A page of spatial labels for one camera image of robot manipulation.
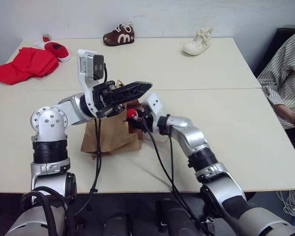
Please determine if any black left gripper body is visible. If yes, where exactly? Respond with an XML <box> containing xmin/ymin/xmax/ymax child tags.
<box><xmin>92</xmin><ymin>81</ymin><xmax>121</xmax><ymax>118</ymax></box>

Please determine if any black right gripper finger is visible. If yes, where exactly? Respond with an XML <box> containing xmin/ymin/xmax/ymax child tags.
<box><xmin>128</xmin><ymin>118</ymin><xmax>144</xmax><ymax>129</ymax></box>

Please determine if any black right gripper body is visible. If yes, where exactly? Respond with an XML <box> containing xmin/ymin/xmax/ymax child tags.
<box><xmin>137</xmin><ymin>108</ymin><xmax>155</xmax><ymax>133</ymax></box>

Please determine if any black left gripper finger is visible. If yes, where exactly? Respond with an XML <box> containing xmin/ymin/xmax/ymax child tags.
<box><xmin>102</xmin><ymin>102</ymin><xmax>126</xmax><ymax>118</ymax></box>
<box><xmin>109</xmin><ymin>82</ymin><xmax>153</xmax><ymax>106</ymax></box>

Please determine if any red plush toy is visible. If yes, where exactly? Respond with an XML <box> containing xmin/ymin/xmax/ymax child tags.
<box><xmin>126</xmin><ymin>108</ymin><xmax>139</xmax><ymax>119</ymax></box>

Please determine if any brown paper bag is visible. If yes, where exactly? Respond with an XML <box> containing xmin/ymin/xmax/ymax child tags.
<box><xmin>80</xmin><ymin>79</ymin><xmax>143</xmax><ymax>156</ymax></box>

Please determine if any brown child shoe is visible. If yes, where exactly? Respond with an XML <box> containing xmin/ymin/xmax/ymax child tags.
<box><xmin>103</xmin><ymin>20</ymin><xmax>136</xmax><ymax>47</ymax></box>

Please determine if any red and white child shoe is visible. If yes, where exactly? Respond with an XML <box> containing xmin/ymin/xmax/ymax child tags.
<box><xmin>35</xmin><ymin>33</ymin><xmax>53</xmax><ymax>49</ymax></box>

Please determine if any red cloth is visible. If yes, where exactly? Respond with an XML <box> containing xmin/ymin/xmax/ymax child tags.
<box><xmin>0</xmin><ymin>47</ymin><xmax>60</xmax><ymax>86</ymax></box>

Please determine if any dark rounded shape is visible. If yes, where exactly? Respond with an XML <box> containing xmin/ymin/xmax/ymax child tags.
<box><xmin>103</xmin><ymin>210</ymin><xmax>134</xmax><ymax>236</ymax></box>
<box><xmin>155</xmin><ymin>198</ymin><xmax>202</xmax><ymax>236</ymax></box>

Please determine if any black chair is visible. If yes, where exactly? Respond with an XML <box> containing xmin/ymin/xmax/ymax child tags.
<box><xmin>253</xmin><ymin>27</ymin><xmax>295</xmax><ymax>77</ymax></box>

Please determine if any person in striped shirt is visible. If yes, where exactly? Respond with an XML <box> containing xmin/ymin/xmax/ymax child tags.
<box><xmin>257</xmin><ymin>29</ymin><xmax>295</xmax><ymax>130</ymax></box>

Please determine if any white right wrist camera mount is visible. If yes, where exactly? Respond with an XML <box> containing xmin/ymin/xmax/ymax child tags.
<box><xmin>144</xmin><ymin>92</ymin><xmax>163</xmax><ymax>123</ymax></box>

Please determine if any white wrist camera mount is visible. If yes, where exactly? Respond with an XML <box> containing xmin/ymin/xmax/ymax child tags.
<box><xmin>144</xmin><ymin>92</ymin><xmax>163</xmax><ymax>123</ymax></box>
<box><xmin>77</xmin><ymin>49</ymin><xmax>106</xmax><ymax>117</ymax></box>

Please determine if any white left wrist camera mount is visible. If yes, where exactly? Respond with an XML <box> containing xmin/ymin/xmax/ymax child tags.
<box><xmin>77</xmin><ymin>49</ymin><xmax>106</xmax><ymax>117</ymax></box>

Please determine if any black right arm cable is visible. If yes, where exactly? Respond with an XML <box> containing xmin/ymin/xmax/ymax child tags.
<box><xmin>140</xmin><ymin>118</ymin><xmax>216</xmax><ymax>236</ymax></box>

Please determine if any white cable bundle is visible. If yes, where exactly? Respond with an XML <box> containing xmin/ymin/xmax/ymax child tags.
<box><xmin>276</xmin><ymin>188</ymin><xmax>295</xmax><ymax>228</ymax></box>

